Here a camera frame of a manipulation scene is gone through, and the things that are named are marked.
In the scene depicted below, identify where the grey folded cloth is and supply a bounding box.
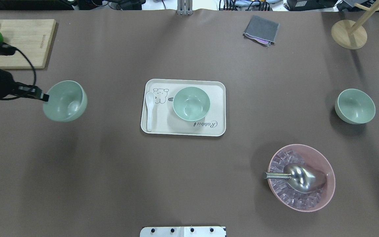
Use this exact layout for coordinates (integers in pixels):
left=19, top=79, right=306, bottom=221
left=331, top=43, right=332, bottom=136
left=243, top=15, right=280, bottom=47

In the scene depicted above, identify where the green bowl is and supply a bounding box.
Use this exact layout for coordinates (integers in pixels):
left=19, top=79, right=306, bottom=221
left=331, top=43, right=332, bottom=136
left=43, top=80, right=88, bottom=122
left=172, top=87, right=211, bottom=121

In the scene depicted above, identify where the green bowl near right arm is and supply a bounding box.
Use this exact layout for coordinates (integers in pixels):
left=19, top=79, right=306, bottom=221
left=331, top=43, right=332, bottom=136
left=334, top=89, right=376, bottom=124

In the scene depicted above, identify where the metal ice scoop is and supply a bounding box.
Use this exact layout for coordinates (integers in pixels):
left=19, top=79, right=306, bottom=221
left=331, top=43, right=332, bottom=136
left=262, top=163, right=327, bottom=193

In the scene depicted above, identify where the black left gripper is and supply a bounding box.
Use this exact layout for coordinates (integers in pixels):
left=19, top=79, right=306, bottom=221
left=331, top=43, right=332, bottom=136
left=0, top=69, right=49, bottom=101

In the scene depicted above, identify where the pink bowl with ice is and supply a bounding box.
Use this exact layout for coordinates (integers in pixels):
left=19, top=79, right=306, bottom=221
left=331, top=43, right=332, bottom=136
left=263, top=144, right=336, bottom=212

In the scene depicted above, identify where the green bowl on tray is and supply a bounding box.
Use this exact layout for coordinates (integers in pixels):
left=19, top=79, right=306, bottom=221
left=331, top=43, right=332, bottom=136
left=172, top=87, right=211, bottom=121

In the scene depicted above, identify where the beige rabbit tray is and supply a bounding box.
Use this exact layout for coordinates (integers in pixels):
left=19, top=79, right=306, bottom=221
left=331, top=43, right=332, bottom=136
left=141, top=79, right=227, bottom=137

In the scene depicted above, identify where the aluminium frame post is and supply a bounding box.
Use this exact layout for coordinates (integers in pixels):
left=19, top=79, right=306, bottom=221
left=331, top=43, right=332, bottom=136
left=177, top=0, right=193, bottom=15

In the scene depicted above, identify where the wooden cup tree stand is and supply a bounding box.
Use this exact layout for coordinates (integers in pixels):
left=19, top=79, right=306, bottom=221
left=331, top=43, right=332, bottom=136
left=331, top=0, right=379, bottom=50

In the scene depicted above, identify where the wooden cutting board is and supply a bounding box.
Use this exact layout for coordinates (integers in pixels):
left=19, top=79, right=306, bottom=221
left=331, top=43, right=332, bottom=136
left=0, top=19, right=56, bottom=69

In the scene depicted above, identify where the white ceramic spoon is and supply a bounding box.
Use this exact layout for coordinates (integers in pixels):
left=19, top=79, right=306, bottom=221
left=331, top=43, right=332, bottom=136
left=145, top=92, right=155, bottom=132

